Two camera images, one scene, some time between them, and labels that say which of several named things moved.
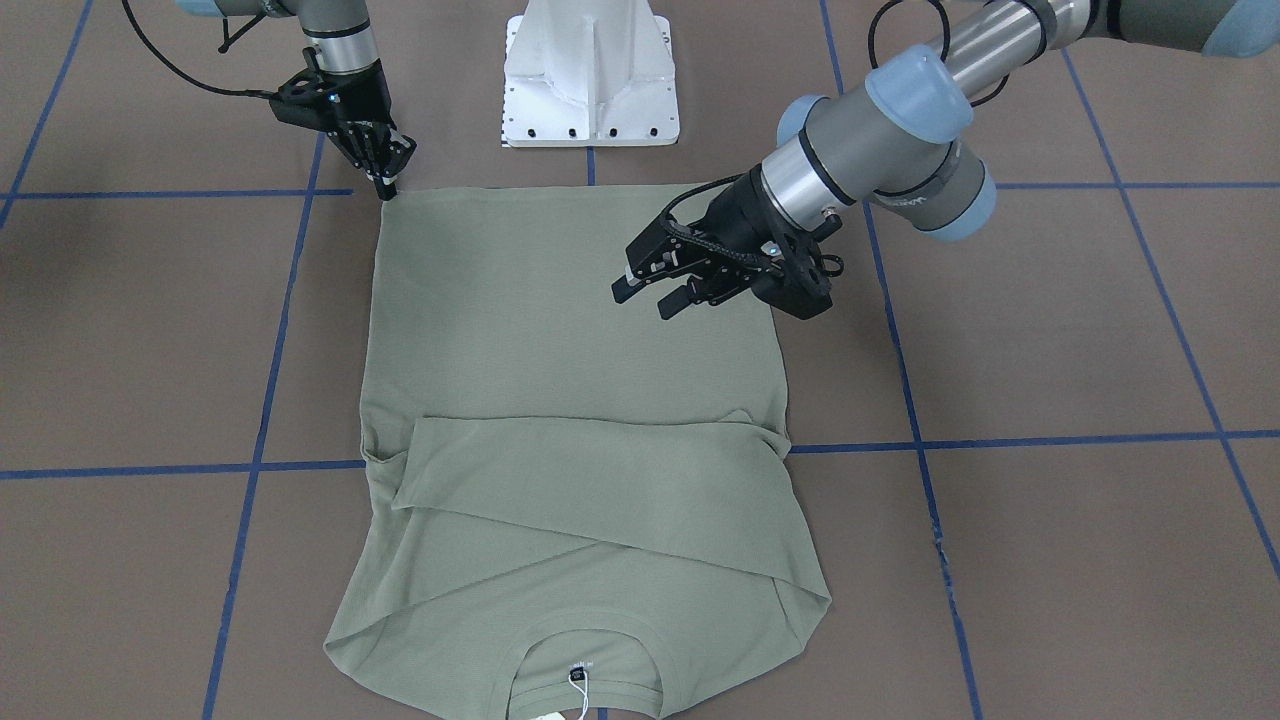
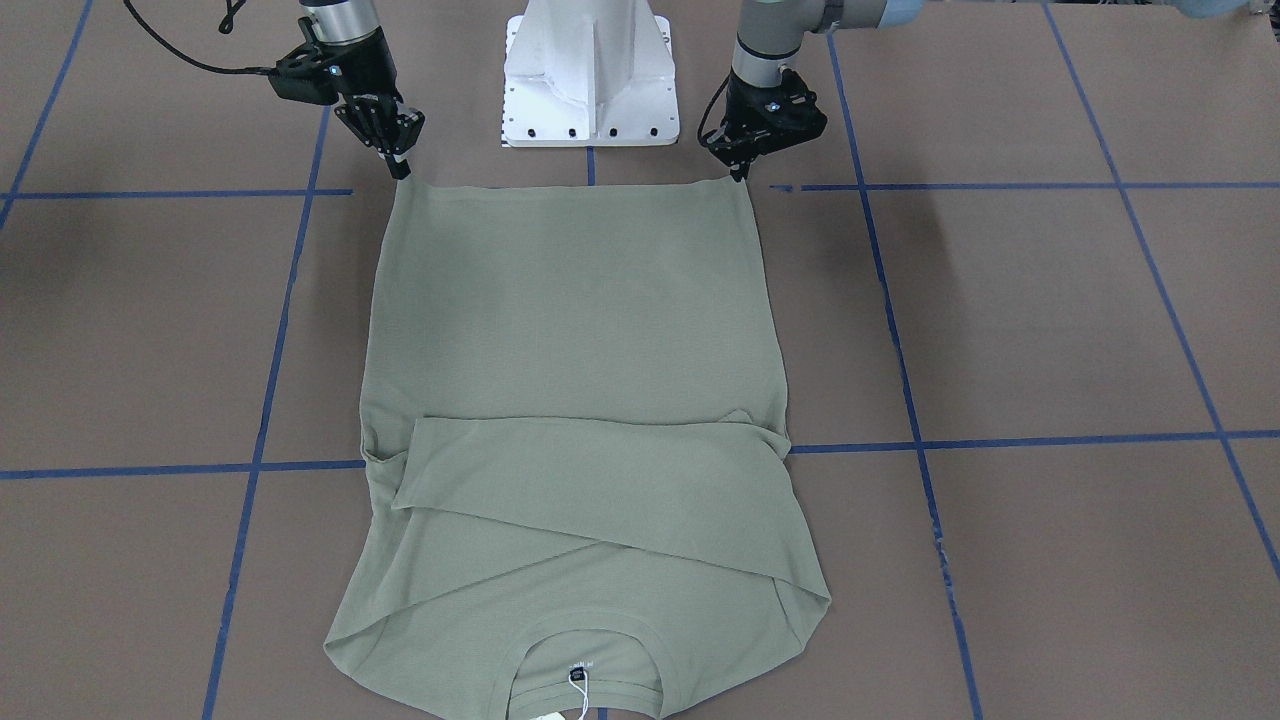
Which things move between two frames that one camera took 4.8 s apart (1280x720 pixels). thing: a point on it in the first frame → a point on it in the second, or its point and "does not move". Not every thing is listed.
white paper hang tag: (579, 674) does not move
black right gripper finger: (385, 187) → (398, 170)
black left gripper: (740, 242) → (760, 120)
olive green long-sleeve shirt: (573, 508) does not move
